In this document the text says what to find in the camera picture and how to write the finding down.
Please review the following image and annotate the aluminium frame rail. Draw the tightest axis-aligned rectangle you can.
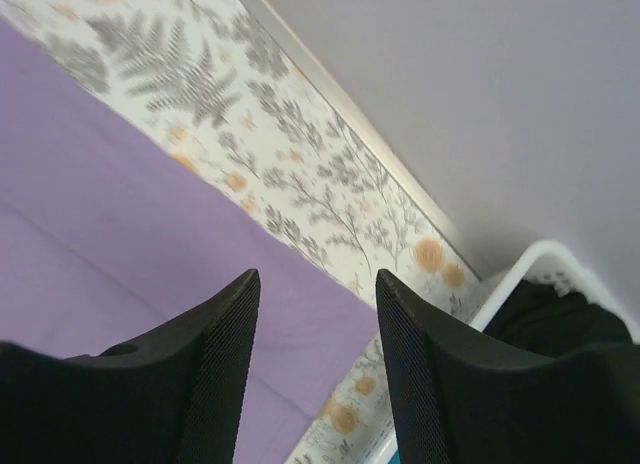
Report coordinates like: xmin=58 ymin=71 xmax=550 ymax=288
xmin=239 ymin=0 xmax=485 ymax=276

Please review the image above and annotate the floral patterned table mat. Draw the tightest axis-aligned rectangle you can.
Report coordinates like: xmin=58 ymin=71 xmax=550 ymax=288
xmin=0 ymin=0 xmax=484 ymax=464

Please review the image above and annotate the white plastic laundry basket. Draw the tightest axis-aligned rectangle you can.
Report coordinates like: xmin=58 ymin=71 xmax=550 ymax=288
xmin=349 ymin=240 xmax=639 ymax=463

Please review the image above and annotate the purple t shirt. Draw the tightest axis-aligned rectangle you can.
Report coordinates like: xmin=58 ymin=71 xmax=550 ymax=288
xmin=1 ymin=24 xmax=377 ymax=463

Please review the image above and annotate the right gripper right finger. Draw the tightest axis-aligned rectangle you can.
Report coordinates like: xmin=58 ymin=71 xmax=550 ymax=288
xmin=376 ymin=270 xmax=639 ymax=463

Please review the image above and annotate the black t shirt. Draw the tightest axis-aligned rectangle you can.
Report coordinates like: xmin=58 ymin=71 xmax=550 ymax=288
xmin=484 ymin=281 xmax=632 ymax=358

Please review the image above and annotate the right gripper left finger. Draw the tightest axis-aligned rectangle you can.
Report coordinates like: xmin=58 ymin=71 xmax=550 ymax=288
xmin=1 ymin=269 xmax=261 ymax=463

